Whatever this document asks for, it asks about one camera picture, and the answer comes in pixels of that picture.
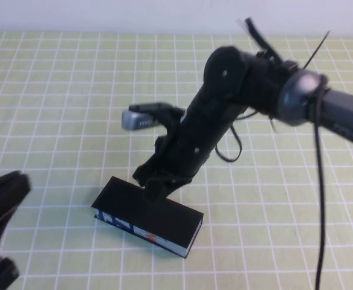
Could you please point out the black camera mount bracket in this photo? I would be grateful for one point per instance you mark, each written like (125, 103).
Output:
(170, 113)

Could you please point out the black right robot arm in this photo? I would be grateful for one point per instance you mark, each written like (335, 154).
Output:
(225, 72)

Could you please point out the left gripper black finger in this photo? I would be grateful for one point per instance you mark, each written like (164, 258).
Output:
(1, 185)
(10, 202)

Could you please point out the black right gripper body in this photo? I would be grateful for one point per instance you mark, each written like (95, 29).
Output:
(182, 154)

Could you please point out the black printed glasses case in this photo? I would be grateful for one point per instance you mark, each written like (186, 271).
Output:
(152, 214)

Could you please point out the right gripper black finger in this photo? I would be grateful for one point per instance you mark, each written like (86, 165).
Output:
(155, 191)
(170, 188)

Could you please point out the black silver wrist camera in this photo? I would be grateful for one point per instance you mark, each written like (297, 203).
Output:
(137, 119)

